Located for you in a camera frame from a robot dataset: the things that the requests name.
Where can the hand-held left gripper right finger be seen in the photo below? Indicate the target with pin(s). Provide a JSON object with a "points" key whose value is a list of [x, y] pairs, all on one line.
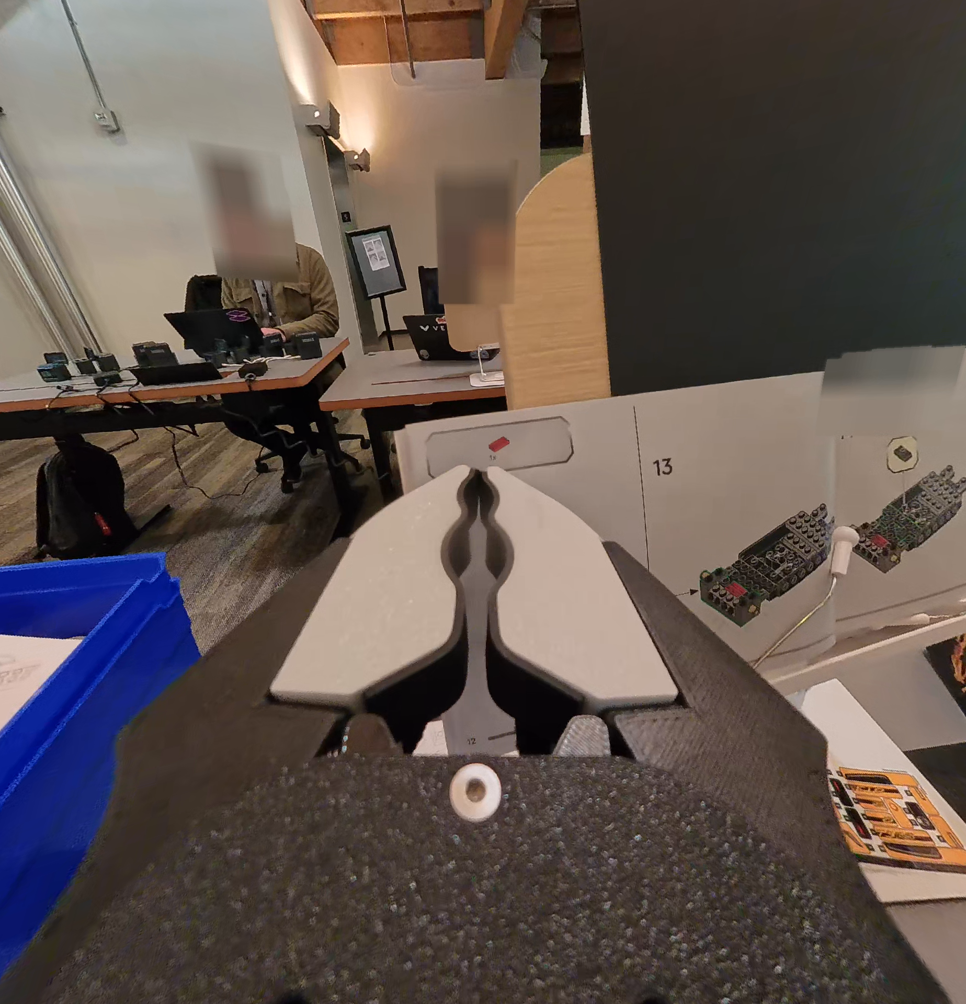
{"points": [[585, 612]]}

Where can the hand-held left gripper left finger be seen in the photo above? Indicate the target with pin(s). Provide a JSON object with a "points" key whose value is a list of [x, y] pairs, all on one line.
{"points": [[373, 604]]}

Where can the brick building instruction booklet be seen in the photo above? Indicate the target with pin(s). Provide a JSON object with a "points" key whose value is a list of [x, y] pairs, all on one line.
{"points": [[608, 510]]}

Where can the wood-edged office desk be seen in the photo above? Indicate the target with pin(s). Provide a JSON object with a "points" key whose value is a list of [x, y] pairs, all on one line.
{"points": [[28, 396], [404, 384]]}

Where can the black office chair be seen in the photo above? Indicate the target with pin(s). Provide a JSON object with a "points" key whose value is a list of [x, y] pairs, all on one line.
{"points": [[294, 459]]}

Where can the white phone stand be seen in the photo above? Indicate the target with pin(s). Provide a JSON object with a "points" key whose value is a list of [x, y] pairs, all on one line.
{"points": [[487, 378]]}

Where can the black backpack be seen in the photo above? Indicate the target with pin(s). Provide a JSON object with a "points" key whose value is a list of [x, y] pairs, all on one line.
{"points": [[83, 502]]}

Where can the black laptop pink logo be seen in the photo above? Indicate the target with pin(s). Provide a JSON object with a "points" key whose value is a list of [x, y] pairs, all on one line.
{"points": [[216, 329]]}

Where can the group of small black cameras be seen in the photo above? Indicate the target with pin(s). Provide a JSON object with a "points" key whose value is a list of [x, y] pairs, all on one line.
{"points": [[153, 354]]}

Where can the framed sign on stand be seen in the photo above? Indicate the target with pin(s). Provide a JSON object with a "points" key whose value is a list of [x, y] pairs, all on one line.
{"points": [[375, 263]]}

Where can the orange sticker sheet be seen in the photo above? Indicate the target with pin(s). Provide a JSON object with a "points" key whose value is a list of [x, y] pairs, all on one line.
{"points": [[883, 816]]}

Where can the printed white paper bag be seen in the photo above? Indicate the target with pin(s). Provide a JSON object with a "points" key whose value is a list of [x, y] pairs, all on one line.
{"points": [[20, 682]]}

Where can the blue plastic bin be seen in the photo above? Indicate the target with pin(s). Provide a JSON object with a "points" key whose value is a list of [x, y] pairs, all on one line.
{"points": [[59, 784]]}

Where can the dark backdrop board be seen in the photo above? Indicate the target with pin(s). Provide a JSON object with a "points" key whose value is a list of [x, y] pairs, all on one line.
{"points": [[765, 196]]}

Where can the black wall lamp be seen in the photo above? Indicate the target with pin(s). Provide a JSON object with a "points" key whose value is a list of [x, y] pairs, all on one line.
{"points": [[359, 158], [324, 119]]}

